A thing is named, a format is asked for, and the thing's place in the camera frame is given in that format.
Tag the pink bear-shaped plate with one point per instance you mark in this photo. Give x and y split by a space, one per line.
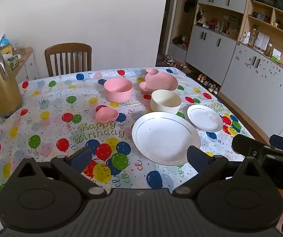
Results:
162 80

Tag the large white plate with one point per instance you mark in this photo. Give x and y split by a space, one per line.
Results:
164 138

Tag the cream bowl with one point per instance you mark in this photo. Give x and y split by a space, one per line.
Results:
165 102

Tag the gold thermos jug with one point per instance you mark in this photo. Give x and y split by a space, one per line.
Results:
3 88

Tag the grey and wood wall cabinet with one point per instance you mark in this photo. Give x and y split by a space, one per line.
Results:
252 79

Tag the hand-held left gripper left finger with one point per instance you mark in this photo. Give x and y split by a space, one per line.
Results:
81 159

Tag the wooden side cabinet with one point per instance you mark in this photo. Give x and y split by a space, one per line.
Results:
27 64

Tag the pink heart-shaped dish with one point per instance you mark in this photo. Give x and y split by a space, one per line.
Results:
145 87
106 116

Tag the white and green box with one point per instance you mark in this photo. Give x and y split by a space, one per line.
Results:
276 54

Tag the small white plate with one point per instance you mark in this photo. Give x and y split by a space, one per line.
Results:
204 117

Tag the balloon printed tablecloth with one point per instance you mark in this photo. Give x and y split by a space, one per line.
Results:
57 108

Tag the large pink bowl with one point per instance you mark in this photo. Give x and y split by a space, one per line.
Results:
118 91

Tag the wooden chair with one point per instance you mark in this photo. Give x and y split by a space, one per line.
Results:
68 54

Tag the drinking glass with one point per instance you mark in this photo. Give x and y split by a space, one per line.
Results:
22 49

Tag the row of shoes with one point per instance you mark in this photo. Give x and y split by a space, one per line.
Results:
211 87

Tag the green patterned box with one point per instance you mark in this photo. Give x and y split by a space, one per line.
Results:
13 62

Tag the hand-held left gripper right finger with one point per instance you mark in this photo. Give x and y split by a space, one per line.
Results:
196 158

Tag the blue and yellow box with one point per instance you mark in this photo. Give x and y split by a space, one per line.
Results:
5 45

